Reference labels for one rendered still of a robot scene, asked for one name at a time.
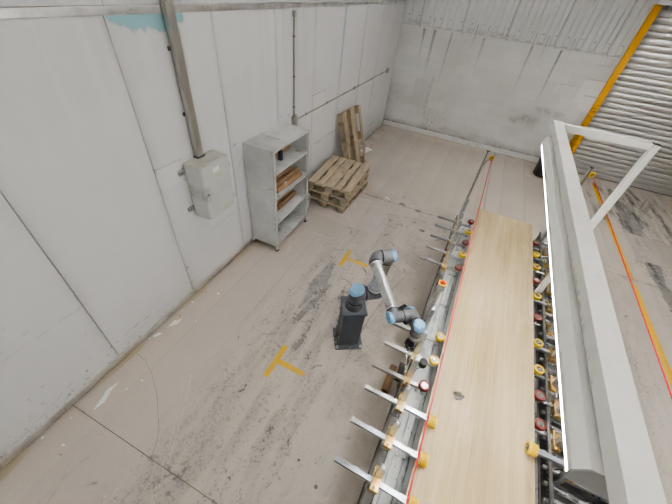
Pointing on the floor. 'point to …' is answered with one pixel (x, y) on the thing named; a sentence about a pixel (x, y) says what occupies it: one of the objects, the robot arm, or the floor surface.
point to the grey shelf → (263, 181)
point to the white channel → (606, 330)
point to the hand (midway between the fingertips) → (408, 349)
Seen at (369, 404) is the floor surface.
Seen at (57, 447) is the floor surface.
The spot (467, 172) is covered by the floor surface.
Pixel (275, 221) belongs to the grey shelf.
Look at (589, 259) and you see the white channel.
